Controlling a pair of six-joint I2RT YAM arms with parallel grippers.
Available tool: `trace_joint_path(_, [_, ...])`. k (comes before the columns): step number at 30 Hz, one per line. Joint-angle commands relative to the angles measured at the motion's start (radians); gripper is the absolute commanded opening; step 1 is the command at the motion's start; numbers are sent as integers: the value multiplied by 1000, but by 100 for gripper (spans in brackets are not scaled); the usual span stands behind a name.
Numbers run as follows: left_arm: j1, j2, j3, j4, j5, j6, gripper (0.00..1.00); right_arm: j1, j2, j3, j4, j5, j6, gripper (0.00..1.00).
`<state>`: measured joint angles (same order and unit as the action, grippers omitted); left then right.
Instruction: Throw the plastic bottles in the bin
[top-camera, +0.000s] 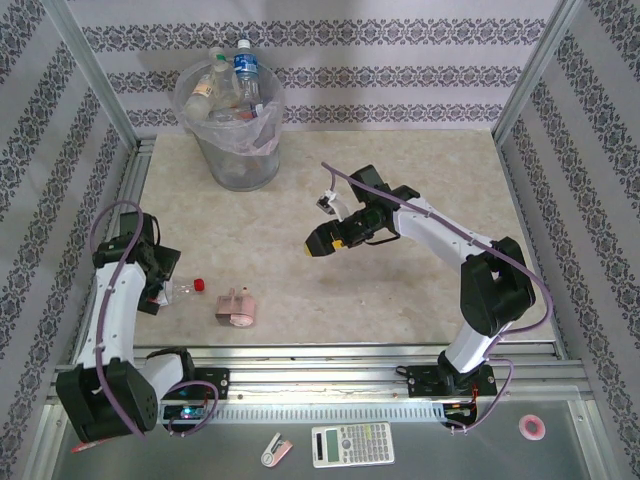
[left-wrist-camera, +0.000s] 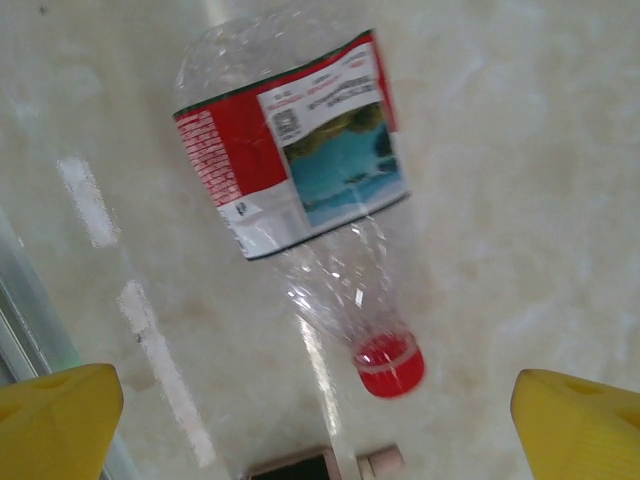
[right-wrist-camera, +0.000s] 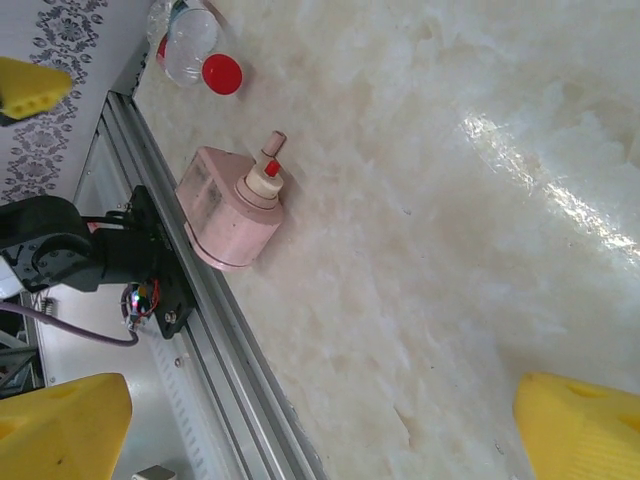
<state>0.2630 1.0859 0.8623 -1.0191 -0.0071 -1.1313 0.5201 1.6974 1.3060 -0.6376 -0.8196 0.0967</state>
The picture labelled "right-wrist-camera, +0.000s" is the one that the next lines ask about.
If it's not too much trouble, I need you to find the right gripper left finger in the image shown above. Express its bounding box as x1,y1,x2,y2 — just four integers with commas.
0,372,134,480

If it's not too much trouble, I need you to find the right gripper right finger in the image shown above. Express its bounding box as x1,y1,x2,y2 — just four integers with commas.
513,372,640,480

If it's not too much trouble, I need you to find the crushed red white label bottle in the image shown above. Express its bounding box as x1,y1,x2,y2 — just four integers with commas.
146,0,225,90

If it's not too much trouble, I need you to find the small LED circuit board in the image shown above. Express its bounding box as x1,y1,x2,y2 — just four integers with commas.
119,279,161,334

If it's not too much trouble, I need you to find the loose red bottle cap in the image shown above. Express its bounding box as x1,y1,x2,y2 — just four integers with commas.
201,53,244,97

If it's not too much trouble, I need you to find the pink plastic pencil sharpener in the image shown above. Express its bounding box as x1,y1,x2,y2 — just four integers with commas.
174,129,286,272

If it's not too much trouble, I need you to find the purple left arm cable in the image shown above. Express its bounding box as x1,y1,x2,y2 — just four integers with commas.
0,299,140,349

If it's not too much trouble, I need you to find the perforated grey cable duct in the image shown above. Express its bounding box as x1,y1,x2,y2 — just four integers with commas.
147,337,224,480

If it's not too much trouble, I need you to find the long aluminium base rail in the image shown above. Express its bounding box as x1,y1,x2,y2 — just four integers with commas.
74,89,331,480

